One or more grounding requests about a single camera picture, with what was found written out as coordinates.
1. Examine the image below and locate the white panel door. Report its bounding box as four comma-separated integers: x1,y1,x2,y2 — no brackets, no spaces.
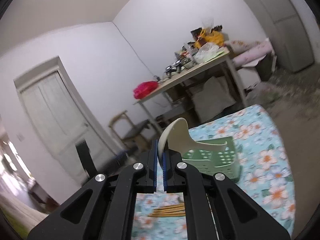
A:
14,56,113,180

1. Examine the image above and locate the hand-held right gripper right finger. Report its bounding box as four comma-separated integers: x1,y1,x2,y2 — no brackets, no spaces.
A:
162,150,292,240

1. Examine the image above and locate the black gadget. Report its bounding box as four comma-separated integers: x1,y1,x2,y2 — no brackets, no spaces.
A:
164,61,183,77

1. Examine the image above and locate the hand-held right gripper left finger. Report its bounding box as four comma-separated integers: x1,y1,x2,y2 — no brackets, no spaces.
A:
27,139,159,240

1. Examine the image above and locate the red bag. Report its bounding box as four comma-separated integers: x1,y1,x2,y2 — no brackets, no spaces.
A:
133,81,159,100

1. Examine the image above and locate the grey cabinet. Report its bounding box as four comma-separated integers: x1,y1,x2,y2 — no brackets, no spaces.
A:
231,0,315,73

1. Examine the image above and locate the pink floral bedding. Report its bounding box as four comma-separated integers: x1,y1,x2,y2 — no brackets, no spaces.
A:
225,38,274,65

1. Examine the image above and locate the cream plastic spoon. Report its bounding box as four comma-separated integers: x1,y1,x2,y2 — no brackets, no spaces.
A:
158,117,228,167

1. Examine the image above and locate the white sack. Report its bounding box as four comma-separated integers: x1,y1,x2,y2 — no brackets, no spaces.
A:
191,76,237,123

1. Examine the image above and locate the wall cable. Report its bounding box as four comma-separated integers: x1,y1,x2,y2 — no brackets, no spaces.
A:
117,27,155,77

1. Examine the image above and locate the bundle of wooden chopsticks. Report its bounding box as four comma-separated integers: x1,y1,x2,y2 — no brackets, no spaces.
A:
149,207,186,215

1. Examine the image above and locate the green star-cutout utensil basket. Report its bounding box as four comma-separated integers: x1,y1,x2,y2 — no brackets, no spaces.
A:
181,136,242,183

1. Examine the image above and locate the yellow plastic bag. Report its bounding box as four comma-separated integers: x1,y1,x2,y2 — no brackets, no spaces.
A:
195,29,225,48

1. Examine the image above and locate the cluttered wooden desk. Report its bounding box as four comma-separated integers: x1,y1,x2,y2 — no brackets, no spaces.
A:
132,47,248,140

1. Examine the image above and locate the clear plastic bag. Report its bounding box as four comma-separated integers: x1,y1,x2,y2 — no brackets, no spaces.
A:
194,42,225,63

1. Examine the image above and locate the wooden chair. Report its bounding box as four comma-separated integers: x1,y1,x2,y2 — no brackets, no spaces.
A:
108,110,150,153

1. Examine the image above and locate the floral turquoise blanket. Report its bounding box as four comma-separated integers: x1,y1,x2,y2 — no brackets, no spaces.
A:
131,104,295,240

